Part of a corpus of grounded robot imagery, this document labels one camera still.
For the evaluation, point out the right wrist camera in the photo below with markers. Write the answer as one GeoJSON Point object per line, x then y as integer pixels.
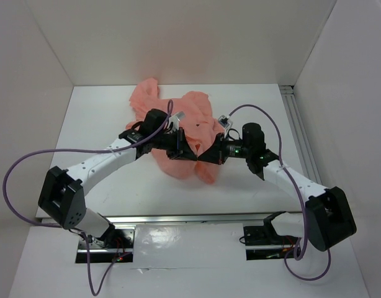
{"type": "Point", "coordinates": [225, 122]}

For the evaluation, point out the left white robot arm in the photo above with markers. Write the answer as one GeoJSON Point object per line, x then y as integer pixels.
{"type": "Point", "coordinates": [64, 191]}

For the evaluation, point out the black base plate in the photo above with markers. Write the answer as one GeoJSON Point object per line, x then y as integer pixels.
{"type": "Point", "coordinates": [260, 245]}
{"type": "Point", "coordinates": [120, 248]}

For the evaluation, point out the right side aluminium rails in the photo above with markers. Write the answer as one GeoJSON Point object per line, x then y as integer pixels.
{"type": "Point", "coordinates": [305, 156]}

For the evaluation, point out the front aluminium rail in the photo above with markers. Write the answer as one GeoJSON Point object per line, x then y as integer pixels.
{"type": "Point", "coordinates": [174, 219]}

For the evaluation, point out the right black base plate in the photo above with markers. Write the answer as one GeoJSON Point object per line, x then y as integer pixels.
{"type": "Point", "coordinates": [260, 245]}

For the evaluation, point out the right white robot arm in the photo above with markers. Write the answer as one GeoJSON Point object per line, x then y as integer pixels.
{"type": "Point", "coordinates": [326, 218]}

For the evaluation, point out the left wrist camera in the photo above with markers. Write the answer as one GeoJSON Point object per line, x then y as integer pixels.
{"type": "Point", "coordinates": [179, 116]}

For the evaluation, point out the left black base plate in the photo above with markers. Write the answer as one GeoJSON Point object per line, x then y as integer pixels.
{"type": "Point", "coordinates": [120, 248]}

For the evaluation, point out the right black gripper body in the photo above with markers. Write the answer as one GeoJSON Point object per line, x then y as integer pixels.
{"type": "Point", "coordinates": [235, 149]}

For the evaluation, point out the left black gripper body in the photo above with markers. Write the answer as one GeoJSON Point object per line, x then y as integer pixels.
{"type": "Point", "coordinates": [168, 141]}

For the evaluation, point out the pink zip-up jacket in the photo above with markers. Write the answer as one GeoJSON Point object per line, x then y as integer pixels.
{"type": "Point", "coordinates": [199, 125]}

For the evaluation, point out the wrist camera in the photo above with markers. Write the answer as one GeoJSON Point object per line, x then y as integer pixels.
{"type": "Point", "coordinates": [179, 116]}
{"type": "Point", "coordinates": [225, 122]}

